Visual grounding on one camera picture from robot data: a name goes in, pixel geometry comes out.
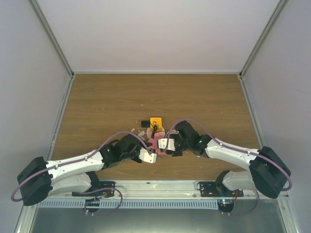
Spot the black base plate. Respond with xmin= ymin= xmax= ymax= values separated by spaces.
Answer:
xmin=196 ymin=181 xmax=244 ymax=198
xmin=71 ymin=181 xmax=116 ymax=197

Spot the yellow cube socket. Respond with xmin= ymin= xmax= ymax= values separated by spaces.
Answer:
xmin=150 ymin=117 xmax=162 ymax=131

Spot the black thin cable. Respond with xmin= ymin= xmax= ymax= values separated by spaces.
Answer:
xmin=150 ymin=122 xmax=161 ymax=140

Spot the slotted cable duct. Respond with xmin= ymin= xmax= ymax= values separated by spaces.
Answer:
xmin=37 ymin=199 xmax=218 ymax=210

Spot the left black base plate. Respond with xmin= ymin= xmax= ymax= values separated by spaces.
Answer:
xmin=71 ymin=181 xmax=116 ymax=197

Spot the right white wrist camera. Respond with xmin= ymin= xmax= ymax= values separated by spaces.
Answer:
xmin=157 ymin=138 xmax=175 ymax=151

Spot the round pink socket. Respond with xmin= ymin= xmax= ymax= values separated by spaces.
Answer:
xmin=146 ymin=127 xmax=166 ymax=139

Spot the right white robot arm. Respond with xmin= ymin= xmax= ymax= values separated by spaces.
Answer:
xmin=158 ymin=118 xmax=293 ymax=199

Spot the pink triangular power strip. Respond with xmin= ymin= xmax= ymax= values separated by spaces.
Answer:
xmin=147 ymin=133 xmax=167 ymax=155

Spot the black power adapter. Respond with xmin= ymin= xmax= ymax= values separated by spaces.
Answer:
xmin=141 ymin=120 xmax=150 ymax=128

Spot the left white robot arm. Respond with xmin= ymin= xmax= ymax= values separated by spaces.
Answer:
xmin=13 ymin=132 xmax=156 ymax=206

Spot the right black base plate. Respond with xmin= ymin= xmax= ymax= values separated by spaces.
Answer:
xmin=196 ymin=181 xmax=244 ymax=198

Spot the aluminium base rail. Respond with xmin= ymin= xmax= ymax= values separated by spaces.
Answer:
xmin=72 ymin=180 xmax=260 ymax=200

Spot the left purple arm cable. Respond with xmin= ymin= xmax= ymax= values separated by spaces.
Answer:
xmin=11 ymin=131 xmax=155 ymax=202

